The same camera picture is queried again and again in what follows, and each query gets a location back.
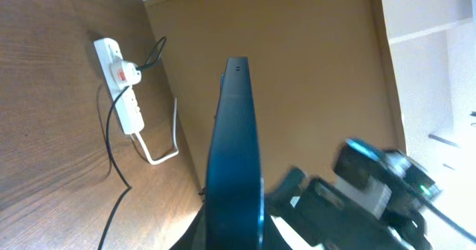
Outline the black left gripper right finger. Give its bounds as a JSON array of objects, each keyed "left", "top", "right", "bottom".
[{"left": 263, "top": 214, "right": 292, "bottom": 250}]

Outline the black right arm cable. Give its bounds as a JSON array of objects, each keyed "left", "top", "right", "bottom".
[{"left": 419, "top": 193, "right": 476, "bottom": 243}]

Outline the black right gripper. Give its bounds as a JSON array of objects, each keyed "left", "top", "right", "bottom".
[{"left": 266, "top": 138, "right": 441, "bottom": 249}]

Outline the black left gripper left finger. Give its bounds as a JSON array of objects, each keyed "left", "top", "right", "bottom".
[{"left": 170, "top": 204, "right": 206, "bottom": 250}]

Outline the white power strip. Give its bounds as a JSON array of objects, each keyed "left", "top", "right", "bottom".
[{"left": 94, "top": 38, "right": 144, "bottom": 135}]

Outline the blue Galaxy smartphone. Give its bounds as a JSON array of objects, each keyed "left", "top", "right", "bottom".
[{"left": 205, "top": 57, "right": 264, "bottom": 249}]

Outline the white USB charger adapter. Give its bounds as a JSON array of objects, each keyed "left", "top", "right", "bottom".
[{"left": 110, "top": 60, "right": 142, "bottom": 89}]

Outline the black USB charging cable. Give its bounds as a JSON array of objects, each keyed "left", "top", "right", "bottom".
[{"left": 97, "top": 36, "right": 167, "bottom": 250}]

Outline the white power strip cord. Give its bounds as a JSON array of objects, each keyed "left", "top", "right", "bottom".
[{"left": 129, "top": 97, "right": 180, "bottom": 166}]

